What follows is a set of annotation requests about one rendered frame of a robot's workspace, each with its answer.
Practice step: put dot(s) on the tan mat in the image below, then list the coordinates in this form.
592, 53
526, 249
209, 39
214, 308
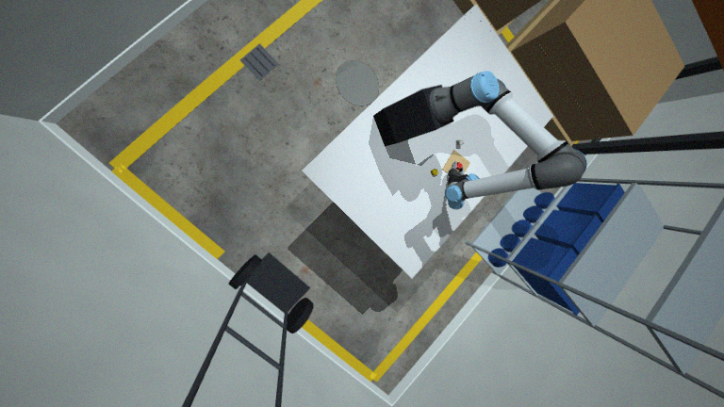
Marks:
455, 156

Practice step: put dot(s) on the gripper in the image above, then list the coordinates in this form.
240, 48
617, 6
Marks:
454, 175

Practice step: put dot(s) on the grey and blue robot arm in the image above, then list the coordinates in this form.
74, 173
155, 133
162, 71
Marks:
559, 170

